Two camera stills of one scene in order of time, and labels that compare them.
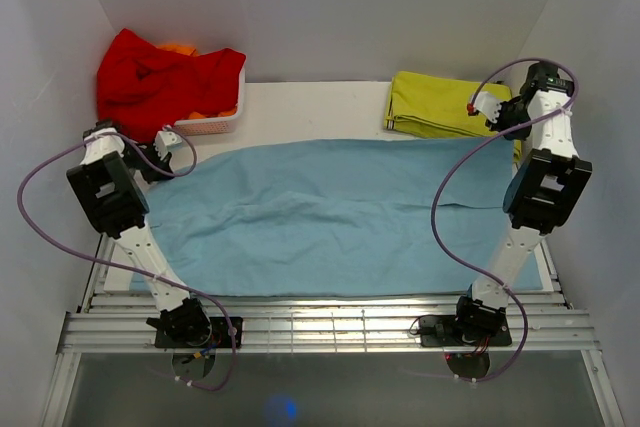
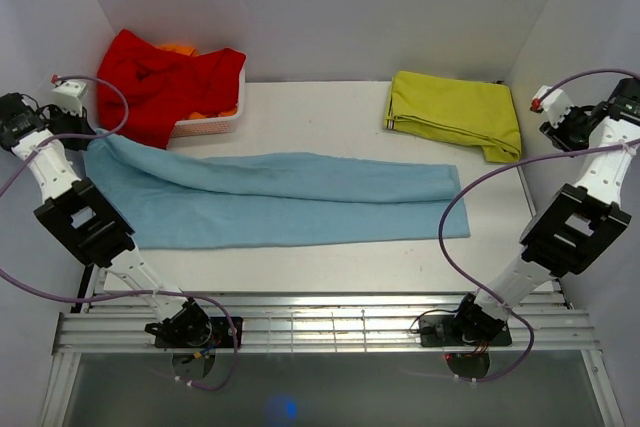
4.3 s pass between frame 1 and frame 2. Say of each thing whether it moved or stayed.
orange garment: stayed
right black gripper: moved
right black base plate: stayed
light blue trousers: moved
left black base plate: stayed
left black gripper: moved
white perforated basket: stayed
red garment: stayed
